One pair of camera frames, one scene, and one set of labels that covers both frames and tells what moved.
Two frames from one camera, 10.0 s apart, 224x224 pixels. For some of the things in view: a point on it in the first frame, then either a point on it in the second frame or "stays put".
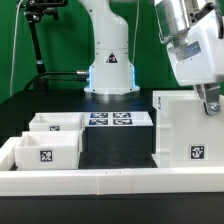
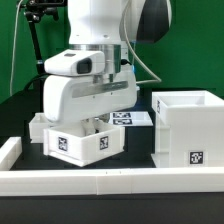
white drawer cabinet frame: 184,134 stays put
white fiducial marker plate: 117,119 stays put
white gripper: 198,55 -> 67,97
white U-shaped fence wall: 98,182 stays put
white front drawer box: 48,150 -> 70,144
